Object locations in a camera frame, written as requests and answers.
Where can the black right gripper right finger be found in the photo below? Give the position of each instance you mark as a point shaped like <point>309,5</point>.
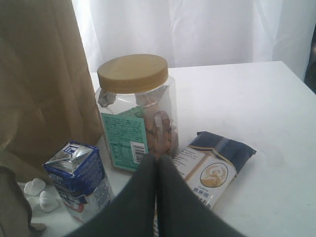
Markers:
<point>180,212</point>

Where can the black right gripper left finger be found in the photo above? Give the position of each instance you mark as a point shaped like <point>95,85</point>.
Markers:
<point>131,213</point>

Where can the clear jar with tan lid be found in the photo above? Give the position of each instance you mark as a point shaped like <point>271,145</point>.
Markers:
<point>136,99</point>

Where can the brown paper shopping bag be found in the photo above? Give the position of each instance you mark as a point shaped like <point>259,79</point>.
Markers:
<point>46,92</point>

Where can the dark blue noodle package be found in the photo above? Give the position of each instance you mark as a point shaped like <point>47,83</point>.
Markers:
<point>210,163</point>

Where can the blue white milk carton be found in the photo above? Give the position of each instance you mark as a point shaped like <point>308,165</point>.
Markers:
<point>79,177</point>

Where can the brown kraft stand-up pouch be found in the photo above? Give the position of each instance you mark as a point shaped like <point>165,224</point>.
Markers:
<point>15,210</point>

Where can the white curtain backdrop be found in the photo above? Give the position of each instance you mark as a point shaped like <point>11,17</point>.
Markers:
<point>198,32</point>

